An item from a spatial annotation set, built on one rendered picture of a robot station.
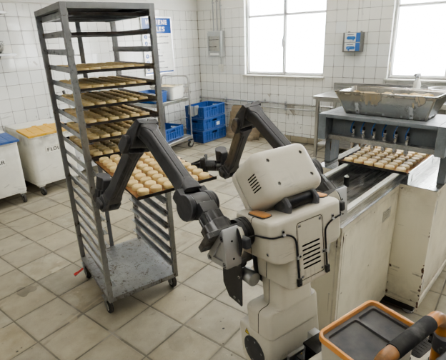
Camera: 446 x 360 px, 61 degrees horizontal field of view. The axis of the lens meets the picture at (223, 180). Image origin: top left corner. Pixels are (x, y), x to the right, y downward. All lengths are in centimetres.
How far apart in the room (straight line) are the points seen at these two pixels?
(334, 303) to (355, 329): 84
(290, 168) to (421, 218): 139
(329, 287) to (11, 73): 436
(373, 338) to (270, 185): 47
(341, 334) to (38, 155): 407
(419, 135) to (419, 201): 36
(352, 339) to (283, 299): 23
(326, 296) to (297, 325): 66
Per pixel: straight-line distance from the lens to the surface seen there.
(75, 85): 208
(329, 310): 200
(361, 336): 110
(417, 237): 242
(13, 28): 528
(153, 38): 222
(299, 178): 107
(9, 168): 458
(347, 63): 587
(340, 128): 249
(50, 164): 478
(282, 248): 103
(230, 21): 683
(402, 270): 255
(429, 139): 232
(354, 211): 184
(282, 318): 126
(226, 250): 100
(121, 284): 265
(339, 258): 182
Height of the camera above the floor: 163
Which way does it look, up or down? 20 degrees down
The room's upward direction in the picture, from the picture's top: 2 degrees counter-clockwise
